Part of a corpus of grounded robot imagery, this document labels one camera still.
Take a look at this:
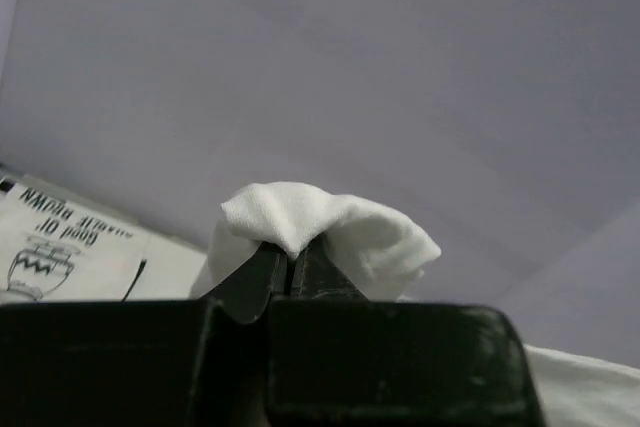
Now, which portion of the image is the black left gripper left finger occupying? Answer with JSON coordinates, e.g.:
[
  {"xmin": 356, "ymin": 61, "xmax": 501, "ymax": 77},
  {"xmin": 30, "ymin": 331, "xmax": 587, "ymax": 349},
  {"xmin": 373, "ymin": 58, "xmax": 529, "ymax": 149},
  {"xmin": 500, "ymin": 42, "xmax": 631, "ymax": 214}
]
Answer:
[{"xmin": 1, "ymin": 244, "xmax": 286, "ymax": 426}]

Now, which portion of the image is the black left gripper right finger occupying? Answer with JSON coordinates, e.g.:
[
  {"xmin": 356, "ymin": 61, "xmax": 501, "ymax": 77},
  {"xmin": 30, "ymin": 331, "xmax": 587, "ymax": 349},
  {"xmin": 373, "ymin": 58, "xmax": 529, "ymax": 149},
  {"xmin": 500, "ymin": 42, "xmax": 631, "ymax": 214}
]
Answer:
[{"xmin": 267, "ymin": 238, "xmax": 546, "ymax": 426}]

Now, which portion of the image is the white cartoon print t-shirt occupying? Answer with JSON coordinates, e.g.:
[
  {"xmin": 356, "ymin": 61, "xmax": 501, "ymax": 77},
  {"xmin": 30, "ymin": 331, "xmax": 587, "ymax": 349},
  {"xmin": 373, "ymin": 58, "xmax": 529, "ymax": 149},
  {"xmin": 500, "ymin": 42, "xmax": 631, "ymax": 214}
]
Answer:
[{"xmin": 190, "ymin": 182, "xmax": 639, "ymax": 426}]

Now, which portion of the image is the folded white Charlie Brown t-shirt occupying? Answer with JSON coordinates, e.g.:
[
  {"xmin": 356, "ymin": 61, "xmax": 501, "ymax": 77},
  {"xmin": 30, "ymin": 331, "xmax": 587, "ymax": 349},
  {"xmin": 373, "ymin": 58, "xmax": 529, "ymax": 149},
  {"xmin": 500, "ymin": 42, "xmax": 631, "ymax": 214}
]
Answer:
[{"xmin": 1, "ymin": 175, "xmax": 206, "ymax": 304}]

